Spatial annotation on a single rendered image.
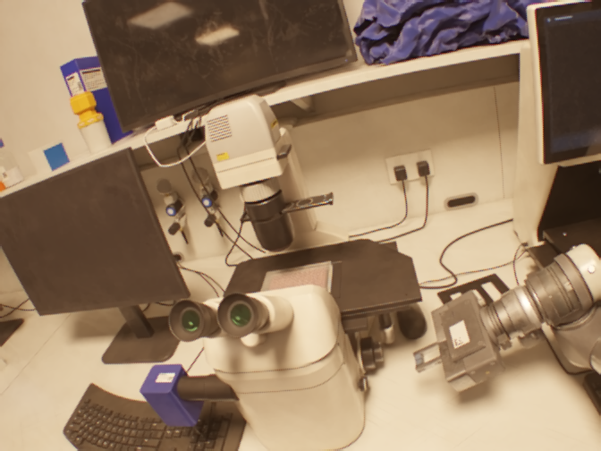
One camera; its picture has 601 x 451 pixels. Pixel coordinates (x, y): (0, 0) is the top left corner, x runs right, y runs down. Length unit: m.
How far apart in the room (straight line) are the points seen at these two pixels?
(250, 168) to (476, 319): 0.41
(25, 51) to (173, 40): 0.83
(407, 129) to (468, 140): 0.20
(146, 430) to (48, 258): 0.49
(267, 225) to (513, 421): 0.53
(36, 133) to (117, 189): 1.04
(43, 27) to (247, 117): 1.24
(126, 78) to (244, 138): 0.66
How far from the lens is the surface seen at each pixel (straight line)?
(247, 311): 0.40
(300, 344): 0.50
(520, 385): 0.74
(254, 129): 0.57
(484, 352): 0.55
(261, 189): 0.60
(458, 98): 1.18
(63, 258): 1.01
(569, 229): 0.96
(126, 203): 0.82
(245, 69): 1.02
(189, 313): 0.43
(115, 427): 0.92
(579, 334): 0.60
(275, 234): 0.63
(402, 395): 0.73
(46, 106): 1.73
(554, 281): 0.56
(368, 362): 0.71
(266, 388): 0.55
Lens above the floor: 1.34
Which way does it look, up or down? 24 degrees down
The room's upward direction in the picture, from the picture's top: 17 degrees counter-clockwise
